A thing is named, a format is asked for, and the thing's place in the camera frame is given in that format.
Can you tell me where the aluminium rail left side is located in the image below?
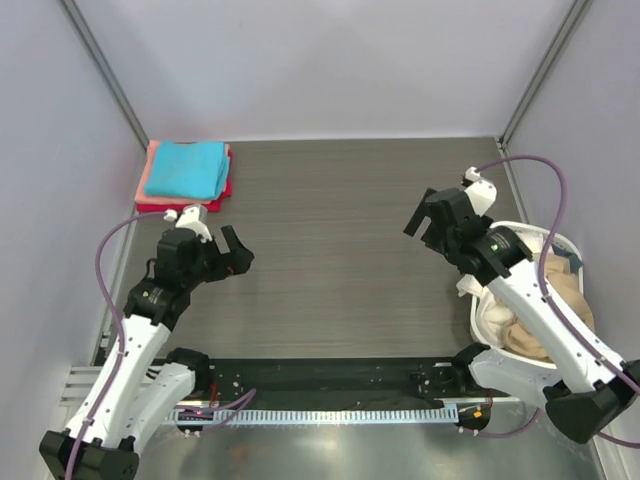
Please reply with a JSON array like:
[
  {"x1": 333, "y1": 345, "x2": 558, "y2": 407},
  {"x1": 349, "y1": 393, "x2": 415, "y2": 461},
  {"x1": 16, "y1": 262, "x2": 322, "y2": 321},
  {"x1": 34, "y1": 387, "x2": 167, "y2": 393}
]
[{"x1": 59, "y1": 364, "x2": 151, "y2": 404}]

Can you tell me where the white t shirt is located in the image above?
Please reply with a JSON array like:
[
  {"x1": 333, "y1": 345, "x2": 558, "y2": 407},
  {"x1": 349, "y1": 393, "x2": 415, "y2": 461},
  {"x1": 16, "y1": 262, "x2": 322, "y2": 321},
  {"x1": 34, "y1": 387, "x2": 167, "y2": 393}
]
[{"x1": 455, "y1": 230, "x2": 546, "y2": 351}]

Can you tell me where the aluminium frame post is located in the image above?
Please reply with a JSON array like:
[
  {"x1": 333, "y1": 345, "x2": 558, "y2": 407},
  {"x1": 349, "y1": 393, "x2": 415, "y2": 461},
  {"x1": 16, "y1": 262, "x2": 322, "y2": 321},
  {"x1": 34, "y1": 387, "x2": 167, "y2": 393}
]
[
  {"x1": 58, "y1": 0, "x2": 149, "y2": 148},
  {"x1": 499, "y1": 0, "x2": 594, "y2": 146}
]

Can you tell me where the folded red t shirt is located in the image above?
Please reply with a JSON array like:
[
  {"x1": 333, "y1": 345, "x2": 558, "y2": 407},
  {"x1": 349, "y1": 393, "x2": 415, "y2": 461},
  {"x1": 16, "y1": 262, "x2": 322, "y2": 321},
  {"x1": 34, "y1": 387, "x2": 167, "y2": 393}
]
[{"x1": 134, "y1": 142, "x2": 232, "y2": 213}]

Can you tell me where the left aluminium frame post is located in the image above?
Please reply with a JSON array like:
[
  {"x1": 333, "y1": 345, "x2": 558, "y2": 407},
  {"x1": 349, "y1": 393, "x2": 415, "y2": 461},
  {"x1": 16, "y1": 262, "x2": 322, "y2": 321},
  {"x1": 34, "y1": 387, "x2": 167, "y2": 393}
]
[{"x1": 58, "y1": 0, "x2": 149, "y2": 148}]

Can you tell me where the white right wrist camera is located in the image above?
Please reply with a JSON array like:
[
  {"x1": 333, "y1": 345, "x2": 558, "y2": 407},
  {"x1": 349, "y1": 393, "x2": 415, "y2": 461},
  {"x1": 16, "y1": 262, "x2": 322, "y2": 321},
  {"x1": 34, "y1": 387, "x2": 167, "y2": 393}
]
[{"x1": 462, "y1": 167, "x2": 497, "y2": 216}]

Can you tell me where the folded pink t shirt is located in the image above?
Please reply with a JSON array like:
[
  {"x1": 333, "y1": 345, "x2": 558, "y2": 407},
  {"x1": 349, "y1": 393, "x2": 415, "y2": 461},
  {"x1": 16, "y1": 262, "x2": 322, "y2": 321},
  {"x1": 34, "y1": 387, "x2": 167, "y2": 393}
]
[{"x1": 135, "y1": 139, "x2": 231, "y2": 206}]

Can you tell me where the white laundry basket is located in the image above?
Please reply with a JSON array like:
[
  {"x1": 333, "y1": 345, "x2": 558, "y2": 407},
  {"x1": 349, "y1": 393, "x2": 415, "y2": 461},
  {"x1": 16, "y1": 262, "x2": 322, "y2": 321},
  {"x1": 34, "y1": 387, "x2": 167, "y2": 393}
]
[{"x1": 470, "y1": 234, "x2": 583, "y2": 369}]

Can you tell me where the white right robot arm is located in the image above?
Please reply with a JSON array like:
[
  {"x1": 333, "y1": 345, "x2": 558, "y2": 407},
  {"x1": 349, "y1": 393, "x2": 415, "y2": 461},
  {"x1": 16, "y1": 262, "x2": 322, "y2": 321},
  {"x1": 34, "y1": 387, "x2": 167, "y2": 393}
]
[{"x1": 404, "y1": 188, "x2": 639, "y2": 444}]

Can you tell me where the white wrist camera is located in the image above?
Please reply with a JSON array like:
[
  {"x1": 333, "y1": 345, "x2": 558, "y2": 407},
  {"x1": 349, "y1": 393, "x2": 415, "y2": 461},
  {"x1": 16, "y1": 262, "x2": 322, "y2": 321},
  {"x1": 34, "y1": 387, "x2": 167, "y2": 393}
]
[
  {"x1": 163, "y1": 204, "x2": 213, "y2": 243},
  {"x1": 462, "y1": 167, "x2": 497, "y2": 216}
]

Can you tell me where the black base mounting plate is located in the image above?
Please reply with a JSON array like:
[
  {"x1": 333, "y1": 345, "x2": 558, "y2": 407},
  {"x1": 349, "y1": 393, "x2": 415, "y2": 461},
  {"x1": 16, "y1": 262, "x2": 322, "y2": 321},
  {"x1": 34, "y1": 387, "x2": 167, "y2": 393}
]
[{"x1": 169, "y1": 357, "x2": 498, "y2": 434}]

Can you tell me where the folded blue t shirt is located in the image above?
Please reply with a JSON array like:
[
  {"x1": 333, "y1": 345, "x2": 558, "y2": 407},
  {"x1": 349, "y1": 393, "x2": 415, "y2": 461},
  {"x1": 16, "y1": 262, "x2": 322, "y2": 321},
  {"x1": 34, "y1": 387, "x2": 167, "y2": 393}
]
[{"x1": 144, "y1": 140, "x2": 226, "y2": 199}]

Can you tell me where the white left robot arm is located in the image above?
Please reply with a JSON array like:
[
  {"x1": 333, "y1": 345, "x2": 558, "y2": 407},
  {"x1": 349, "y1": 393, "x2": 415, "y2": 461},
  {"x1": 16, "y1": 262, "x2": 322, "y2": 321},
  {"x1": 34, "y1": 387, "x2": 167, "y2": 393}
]
[{"x1": 39, "y1": 226, "x2": 254, "y2": 479}]

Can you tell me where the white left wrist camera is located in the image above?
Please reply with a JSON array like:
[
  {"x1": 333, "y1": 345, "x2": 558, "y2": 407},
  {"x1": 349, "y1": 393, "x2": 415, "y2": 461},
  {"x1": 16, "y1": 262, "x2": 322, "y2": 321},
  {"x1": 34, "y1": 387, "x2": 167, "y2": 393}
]
[{"x1": 163, "y1": 204, "x2": 213, "y2": 243}]

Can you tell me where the beige t shirt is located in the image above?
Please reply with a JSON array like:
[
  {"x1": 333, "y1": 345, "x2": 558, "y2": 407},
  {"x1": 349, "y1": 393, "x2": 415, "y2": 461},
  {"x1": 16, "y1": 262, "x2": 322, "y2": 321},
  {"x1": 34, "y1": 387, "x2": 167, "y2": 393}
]
[{"x1": 500, "y1": 253, "x2": 595, "y2": 363}]

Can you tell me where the right aluminium frame post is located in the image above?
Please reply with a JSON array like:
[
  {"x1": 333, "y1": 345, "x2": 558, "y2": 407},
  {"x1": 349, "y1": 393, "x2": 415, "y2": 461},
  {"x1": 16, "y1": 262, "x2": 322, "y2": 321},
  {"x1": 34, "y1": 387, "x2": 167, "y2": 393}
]
[{"x1": 499, "y1": 0, "x2": 594, "y2": 146}]

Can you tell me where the slotted grey cable duct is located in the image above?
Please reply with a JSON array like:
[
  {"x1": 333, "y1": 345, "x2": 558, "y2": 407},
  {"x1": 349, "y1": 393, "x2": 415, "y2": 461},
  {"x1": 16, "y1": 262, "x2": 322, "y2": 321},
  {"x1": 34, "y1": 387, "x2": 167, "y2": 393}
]
[{"x1": 165, "y1": 405, "x2": 459, "y2": 428}]

